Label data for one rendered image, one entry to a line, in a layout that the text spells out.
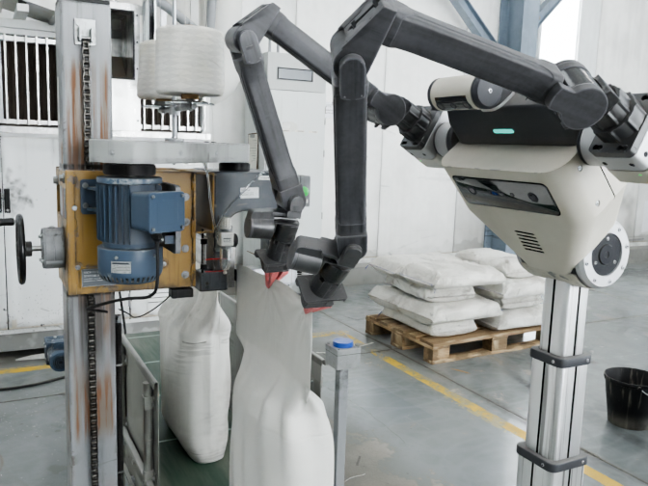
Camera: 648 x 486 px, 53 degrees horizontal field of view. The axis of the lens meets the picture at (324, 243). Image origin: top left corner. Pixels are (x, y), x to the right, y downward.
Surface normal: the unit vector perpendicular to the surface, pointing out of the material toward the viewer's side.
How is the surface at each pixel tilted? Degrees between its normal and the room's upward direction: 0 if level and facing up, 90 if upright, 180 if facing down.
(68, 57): 90
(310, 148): 90
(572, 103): 123
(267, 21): 97
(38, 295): 88
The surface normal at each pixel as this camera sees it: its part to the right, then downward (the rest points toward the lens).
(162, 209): 0.79, 0.11
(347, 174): 0.01, 0.66
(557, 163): -0.54, -0.73
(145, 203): -0.63, 0.10
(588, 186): 0.46, 0.15
